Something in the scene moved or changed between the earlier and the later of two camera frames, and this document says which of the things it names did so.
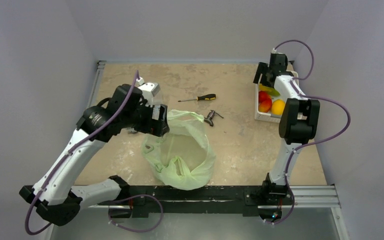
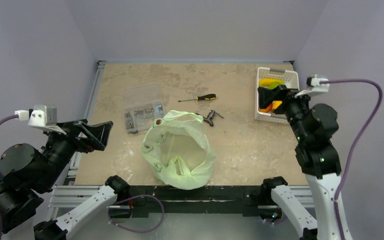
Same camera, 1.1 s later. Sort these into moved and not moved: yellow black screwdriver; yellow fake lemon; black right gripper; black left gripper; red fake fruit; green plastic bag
Moved: black right gripper; black left gripper
Not moved: red fake fruit; yellow black screwdriver; yellow fake lemon; green plastic bag
